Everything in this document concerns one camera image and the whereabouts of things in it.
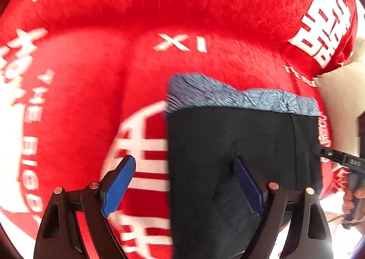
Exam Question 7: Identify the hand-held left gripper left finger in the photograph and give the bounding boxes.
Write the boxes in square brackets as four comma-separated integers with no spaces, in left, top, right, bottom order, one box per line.
[34,155,136,259]

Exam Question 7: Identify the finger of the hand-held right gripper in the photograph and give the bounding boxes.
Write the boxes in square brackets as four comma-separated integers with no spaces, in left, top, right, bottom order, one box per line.
[313,145,347,164]

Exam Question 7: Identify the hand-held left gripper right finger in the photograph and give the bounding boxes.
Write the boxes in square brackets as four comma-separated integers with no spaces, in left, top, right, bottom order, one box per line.
[233,156,334,259]

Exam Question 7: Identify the black pants with grey waistband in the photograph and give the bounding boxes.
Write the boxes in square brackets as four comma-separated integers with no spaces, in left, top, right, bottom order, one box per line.
[165,74,324,259]

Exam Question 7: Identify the person's right hand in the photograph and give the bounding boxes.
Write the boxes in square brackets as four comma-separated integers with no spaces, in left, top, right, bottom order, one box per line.
[342,183,360,224]

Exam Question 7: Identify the beige pillow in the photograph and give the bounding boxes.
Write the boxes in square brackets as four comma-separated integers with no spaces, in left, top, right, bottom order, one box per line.
[314,57,365,163]

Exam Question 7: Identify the red printed blanket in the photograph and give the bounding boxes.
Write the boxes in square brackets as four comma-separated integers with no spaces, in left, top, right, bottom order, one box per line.
[0,0,360,259]

